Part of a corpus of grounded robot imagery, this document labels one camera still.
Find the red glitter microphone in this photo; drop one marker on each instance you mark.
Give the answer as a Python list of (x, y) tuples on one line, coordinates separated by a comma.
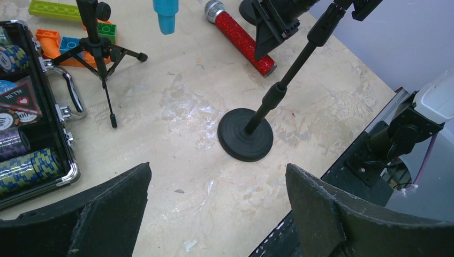
[(240, 39)]

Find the black round-base mic stand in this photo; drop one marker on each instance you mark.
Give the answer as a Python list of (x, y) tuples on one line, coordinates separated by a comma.
[(248, 11)]

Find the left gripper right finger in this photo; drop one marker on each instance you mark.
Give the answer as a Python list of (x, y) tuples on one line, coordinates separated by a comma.
[(333, 222)]

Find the tripod shock-mount mic stand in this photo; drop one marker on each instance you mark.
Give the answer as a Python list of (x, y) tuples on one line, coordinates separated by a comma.
[(106, 55)]

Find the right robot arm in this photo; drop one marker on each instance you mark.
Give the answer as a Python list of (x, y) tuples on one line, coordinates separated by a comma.
[(419, 117)]

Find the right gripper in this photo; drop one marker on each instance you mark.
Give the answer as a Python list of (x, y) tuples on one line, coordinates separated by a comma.
[(275, 20)]

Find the blue toy microphone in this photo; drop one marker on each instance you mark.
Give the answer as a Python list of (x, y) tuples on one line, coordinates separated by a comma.
[(166, 13)]

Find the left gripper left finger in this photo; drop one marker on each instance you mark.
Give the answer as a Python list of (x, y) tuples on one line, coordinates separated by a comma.
[(101, 221)]

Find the black poker chip case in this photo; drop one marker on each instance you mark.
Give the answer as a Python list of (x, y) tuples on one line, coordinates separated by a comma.
[(37, 98)]

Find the tall black mic stand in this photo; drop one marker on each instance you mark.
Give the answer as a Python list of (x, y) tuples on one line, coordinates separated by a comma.
[(245, 134)]

